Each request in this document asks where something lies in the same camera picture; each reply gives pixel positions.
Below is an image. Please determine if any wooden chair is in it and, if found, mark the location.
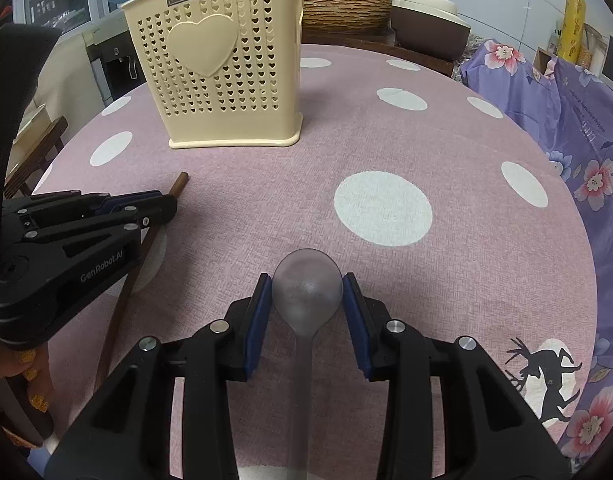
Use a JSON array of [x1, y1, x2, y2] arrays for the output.
[[4, 116, 70, 198]]

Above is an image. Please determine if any brown and cream rice cooker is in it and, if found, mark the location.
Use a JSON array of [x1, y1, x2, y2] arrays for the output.
[[389, 0, 471, 61]]

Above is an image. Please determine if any glass jar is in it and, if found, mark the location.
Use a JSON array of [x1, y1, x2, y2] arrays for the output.
[[581, 25, 607, 73]]

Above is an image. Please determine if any pink polka dot tablecloth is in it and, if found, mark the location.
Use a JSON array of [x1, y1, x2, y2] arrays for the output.
[[31, 42, 599, 480]]

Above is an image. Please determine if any wicker basket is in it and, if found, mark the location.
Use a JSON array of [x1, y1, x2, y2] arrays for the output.
[[302, 0, 393, 35]]

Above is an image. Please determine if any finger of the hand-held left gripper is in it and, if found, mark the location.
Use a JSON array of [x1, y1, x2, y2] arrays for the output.
[[1, 190, 112, 213], [16, 191, 180, 241]]

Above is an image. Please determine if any purple floral cloth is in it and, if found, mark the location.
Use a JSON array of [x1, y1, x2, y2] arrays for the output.
[[459, 37, 613, 461]]

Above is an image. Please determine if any brown wooden chopstick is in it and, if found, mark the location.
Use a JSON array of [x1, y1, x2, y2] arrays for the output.
[[93, 172, 190, 393]]

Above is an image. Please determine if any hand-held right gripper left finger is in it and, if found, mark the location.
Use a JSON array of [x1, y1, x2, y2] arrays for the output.
[[45, 272, 274, 480]]

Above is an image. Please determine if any black appliance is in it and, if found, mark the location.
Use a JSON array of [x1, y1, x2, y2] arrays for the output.
[[84, 27, 147, 103]]

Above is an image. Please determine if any translucent plastic spoon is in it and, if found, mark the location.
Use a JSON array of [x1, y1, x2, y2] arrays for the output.
[[272, 248, 344, 480]]

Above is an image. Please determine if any cardboard box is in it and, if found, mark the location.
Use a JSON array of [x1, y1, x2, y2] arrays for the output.
[[533, 47, 557, 73]]

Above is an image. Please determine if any yellow packet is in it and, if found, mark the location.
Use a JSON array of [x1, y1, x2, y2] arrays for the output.
[[557, 0, 587, 63]]

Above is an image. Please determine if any person's left hand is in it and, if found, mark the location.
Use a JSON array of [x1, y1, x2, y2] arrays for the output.
[[0, 344, 54, 448]]

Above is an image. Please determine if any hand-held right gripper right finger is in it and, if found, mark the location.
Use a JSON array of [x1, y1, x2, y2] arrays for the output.
[[342, 271, 572, 480]]

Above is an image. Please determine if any beige perforated utensil holder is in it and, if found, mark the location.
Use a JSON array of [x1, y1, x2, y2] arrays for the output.
[[121, 0, 305, 150]]

